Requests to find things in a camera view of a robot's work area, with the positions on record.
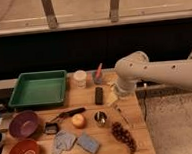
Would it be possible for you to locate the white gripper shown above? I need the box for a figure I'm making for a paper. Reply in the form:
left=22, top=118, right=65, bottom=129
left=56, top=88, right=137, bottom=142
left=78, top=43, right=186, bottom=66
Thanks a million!
left=106, top=82, right=135, bottom=107

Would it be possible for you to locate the grey-blue towel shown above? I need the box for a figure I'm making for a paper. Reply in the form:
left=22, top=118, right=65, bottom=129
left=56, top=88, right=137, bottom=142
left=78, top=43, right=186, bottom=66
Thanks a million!
left=52, top=130, right=76, bottom=154

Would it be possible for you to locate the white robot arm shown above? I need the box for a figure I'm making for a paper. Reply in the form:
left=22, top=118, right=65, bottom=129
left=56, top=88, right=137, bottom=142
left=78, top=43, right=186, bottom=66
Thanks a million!
left=106, top=51, right=192, bottom=107

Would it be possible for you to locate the small metal cup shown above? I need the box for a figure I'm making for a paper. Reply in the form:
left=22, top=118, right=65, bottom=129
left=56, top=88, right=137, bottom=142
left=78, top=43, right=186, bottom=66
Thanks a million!
left=94, top=111, right=107, bottom=127

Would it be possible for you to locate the grey cup with red utensil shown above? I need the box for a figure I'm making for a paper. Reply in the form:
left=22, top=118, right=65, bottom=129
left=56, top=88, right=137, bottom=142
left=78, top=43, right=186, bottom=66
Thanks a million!
left=92, top=64, right=103, bottom=85

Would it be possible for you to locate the metal spoon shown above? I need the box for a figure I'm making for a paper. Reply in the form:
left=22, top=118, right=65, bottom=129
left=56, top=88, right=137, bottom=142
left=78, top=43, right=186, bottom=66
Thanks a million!
left=114, top=105, right=131, bottom=127

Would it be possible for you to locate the black rectangular block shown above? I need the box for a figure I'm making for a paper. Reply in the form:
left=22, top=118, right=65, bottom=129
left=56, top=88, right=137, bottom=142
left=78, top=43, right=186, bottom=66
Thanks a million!
left=95, top=87, right=104, bottom=105

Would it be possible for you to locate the wooden board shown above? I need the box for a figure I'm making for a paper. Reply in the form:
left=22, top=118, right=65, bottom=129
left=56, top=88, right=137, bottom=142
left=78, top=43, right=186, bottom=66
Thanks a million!
left=0, top=68, right=157, bottom=154

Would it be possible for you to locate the bunch of dark grapes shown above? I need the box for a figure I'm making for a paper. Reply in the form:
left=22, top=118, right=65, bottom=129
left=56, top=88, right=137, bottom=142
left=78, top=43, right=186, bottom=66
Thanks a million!
left=111, top=122, right=137, bottom=154

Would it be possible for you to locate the yellow apple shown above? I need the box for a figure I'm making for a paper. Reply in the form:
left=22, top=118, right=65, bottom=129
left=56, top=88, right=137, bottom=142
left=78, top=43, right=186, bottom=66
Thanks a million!
left=72, top=114, right=86, bottom=129

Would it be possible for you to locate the blue sponge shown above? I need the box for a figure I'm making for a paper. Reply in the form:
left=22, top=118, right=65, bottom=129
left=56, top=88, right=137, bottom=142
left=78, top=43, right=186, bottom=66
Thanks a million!
left=77, top=133, right=100, bottom=154

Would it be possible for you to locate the green plastic tray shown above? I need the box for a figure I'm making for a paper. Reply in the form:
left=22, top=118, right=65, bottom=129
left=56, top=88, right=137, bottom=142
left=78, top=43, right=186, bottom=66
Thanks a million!
left=8, top=70, right=67, bottom=108

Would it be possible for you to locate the purple bowl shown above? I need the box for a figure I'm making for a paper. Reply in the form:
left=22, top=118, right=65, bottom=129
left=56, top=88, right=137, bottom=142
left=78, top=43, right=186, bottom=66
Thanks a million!
left=8, top=111, right=39, bottom=139

